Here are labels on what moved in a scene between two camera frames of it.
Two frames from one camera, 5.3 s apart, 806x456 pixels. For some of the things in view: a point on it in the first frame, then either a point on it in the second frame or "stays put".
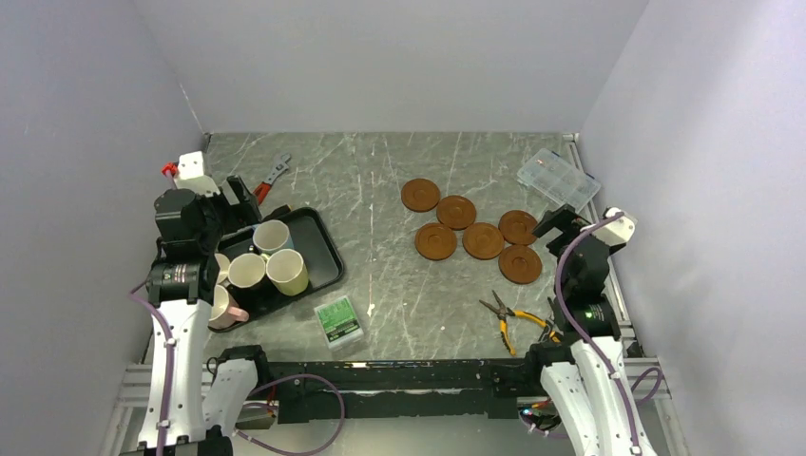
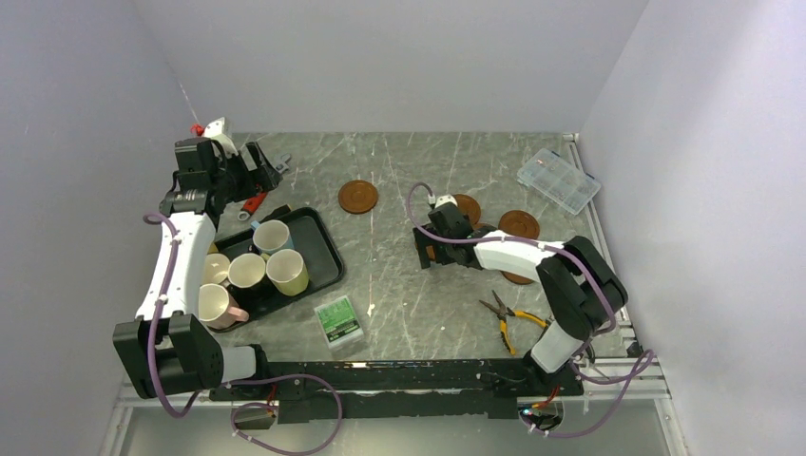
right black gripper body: [568, 221] → [441, 250]
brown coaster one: [420, 195] → [357, 197]
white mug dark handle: [223, 264] stays put
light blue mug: [272, 236] stays put
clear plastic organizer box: [558, 178] stays put
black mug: [247, 279] stays put
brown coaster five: [516, 227] stays put
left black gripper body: [229, 218] → [237, 181]
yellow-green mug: [287, 271] stays put
